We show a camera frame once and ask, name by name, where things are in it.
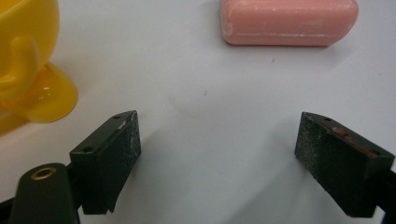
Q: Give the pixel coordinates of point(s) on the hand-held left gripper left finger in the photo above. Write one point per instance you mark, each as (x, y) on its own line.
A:
(106, 161)

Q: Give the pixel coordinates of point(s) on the pink soap bar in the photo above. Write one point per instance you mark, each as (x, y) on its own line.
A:
(288, 21)

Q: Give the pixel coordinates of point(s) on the yellow plastic saucer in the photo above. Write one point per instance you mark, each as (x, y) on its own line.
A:
(46, 96)

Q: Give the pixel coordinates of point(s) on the yellow plastic cup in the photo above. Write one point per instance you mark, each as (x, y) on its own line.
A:
(23, 43)

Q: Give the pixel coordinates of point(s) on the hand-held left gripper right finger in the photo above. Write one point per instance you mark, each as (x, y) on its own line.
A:
(339, 165)

